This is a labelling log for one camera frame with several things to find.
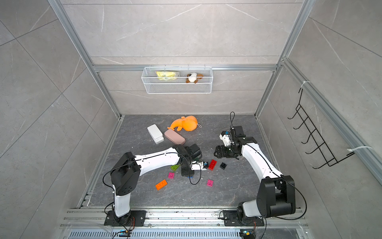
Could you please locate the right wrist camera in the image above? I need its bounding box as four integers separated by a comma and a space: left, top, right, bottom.
219, 131, 232, 147

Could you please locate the orange lego brick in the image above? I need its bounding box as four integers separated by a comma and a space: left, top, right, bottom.
155, 179, 168, 190

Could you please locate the white wire wall basket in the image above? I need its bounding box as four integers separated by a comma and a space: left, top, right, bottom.
141, 66, 213, 94

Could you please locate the magenta lego brick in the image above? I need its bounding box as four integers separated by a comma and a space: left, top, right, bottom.
207, 179, 214, 187
168, 172, 175, 179

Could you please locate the pink rectangular case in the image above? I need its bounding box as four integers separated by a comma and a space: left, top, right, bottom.
164, 129, 186, 145

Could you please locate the white rectangular box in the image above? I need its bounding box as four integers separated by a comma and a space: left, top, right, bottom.
147, 124, 164, 144

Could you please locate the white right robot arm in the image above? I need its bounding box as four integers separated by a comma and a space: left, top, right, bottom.
214, 126, 296, 224

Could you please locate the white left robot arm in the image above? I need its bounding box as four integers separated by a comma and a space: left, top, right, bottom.
102, 144, 205, 227

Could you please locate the yellow packet in basket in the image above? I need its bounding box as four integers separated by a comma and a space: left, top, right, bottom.
156, 71, 180, 81

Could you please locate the light green lego brick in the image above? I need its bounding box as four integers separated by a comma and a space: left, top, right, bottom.
170, 164, 180, 172

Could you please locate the orange plush whale toy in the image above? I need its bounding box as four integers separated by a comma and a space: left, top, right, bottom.
167, 116, 198, 131

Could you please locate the small black lego cube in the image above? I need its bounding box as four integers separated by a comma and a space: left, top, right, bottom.
220, 163, 227, 170

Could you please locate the red lego brick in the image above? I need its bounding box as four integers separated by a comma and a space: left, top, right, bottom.
209, 160, 217, 171

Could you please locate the magenta lego brick left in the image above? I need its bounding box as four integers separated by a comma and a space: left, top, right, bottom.
168, 172, 175, 179

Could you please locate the magenta lego brick right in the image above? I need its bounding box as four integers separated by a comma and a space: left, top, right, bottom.
207, 179, 214, 187

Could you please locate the brown white plush toy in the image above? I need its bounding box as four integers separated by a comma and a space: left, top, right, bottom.
186, 73, 204, 84

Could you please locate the black wire hook rack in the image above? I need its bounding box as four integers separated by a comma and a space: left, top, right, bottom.
287, 88, 355, 169

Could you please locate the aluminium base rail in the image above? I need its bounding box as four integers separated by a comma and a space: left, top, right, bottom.
54, 207, 313, 239

